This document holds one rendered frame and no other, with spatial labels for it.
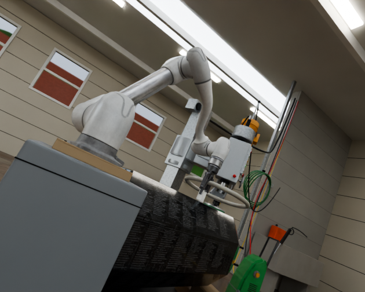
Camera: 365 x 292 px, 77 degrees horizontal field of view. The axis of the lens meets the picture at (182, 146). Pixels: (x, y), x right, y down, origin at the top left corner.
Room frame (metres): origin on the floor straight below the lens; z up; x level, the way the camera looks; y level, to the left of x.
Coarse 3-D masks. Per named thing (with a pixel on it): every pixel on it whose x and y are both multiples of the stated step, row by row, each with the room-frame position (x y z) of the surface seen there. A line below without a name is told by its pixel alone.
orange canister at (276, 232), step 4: (276, 224) 4.50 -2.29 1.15; (272, 228) 4.52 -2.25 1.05; (276, 228) 4.44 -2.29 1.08; (280, 228) 4.47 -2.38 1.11; (272, 232) 4.49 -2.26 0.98; (276, 232) 4.43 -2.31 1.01; (280, 232) 4.47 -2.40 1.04; (284, 232) 4.52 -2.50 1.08; (272, 236) 4.47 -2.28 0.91; (276, 236) 4.44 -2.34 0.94; (280, 236) 4.49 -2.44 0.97
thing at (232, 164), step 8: (232, 144) 2.19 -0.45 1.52; (240, 144) 2.18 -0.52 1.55; (248, 144) 2.16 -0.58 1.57; (232, 152) 2.19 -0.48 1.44; (240, 152) 2.17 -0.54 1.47; (224, 160) 2.20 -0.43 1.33; (232, 160) 2.18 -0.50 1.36; (240, 160) 2.16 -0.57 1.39; (224, 168) 2.19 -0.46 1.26; (232, 168) 2.17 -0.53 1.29; (240, 168) 2.15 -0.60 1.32; (216, 176) 2.27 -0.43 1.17; (224, 176) 2.18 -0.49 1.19; (232, 176) 2.16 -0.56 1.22; (232, 184) 2.31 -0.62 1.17
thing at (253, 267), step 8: (264, 248) 3.14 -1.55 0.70; (248, 256) 3.10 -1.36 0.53; (256, 256) 3.04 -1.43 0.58; (240, 264) 3.09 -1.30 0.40; (248, 264) 2.97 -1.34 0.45; (256, 264) 2.90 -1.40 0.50; (264, 264) 2.91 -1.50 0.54; (240, 272) 2.99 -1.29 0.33; (248, 272) 2.92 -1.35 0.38; (256, 272) 2.88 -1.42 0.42; (264, 272) 2.91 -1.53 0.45; (232, 280) 3.06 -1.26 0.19; (240, 280) 2.91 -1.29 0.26; (248, 280) 2.89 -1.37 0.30; (256, 280) 2.91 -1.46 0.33; (232, 288) 3.00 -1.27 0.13; (240, 288) 2.90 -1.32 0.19; (248, 288) 2.90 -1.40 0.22; (256, 288) 2.91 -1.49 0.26
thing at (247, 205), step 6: (186, 180) 1.66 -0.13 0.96; (198, 180) 1.48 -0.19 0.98; (192, 186) 1.80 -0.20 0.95; (216, 186) 1.42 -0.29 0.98; (222, 186) 1.41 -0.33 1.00; (228, 192) 1.41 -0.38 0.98; (234, 192) 1.41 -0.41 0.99; (216, 198) 1.86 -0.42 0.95; (240, 198) 1.43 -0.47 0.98; (228, 204) 1.80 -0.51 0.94; (234, 204) 1.76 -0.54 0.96; (246, 204) 1.49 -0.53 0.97
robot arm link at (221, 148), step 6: (222, 138) 1.44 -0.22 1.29; (210, 144) 1.48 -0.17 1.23; (216, 144) 1.44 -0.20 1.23; (222, 144) 1.42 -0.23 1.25; (228, 144) 1.44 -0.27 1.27; (210, 150) 1.47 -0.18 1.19; (216, 150) 1.43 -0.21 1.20; (222, 150) 1.42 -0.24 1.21; (228, 150) 1.44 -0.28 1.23; (210, 156) 1.51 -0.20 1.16; (216, 156) 1.43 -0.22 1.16; (222, 156) 1.42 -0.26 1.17
